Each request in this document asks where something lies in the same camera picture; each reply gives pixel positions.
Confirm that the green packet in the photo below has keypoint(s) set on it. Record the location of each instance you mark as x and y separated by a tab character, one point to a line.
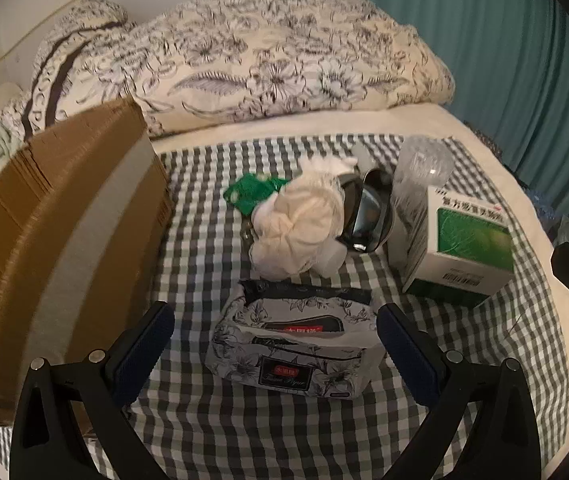
249	192

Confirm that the grey strip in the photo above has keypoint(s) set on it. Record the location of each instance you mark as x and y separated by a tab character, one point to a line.
360	152

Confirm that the brown cardboard box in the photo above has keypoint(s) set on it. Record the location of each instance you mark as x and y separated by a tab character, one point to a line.
64	200

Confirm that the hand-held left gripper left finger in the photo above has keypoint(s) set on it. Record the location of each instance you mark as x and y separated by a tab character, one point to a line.
144	355

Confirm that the teal curtain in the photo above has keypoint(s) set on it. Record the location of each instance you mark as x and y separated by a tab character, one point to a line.
489	35

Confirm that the checked cloth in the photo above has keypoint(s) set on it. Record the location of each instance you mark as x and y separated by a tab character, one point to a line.
204	240

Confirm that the white cloth bundle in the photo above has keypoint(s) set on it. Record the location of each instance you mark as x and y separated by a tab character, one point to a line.
294	215

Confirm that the blue water bottle pack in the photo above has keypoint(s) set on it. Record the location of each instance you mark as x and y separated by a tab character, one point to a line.
544	210

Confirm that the white bottle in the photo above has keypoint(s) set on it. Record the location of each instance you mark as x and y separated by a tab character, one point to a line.
333	260

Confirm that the floral pillow with dark stripes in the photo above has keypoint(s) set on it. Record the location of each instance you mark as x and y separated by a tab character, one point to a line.
64	60

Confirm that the floral tissue pack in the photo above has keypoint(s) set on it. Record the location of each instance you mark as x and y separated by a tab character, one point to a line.
289	355

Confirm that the clear plastic jar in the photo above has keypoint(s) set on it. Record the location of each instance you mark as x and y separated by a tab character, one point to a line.
422	162

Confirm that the green and white medicine box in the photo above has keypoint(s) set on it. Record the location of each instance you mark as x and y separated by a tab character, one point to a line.
464	240

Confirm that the dark patterned bag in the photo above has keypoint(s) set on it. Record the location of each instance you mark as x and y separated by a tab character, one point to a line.
486	142

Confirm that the floral duvet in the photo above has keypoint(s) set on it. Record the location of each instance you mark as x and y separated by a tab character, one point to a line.
289	60

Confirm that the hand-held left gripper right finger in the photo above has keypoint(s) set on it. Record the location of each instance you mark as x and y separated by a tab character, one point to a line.
409	355

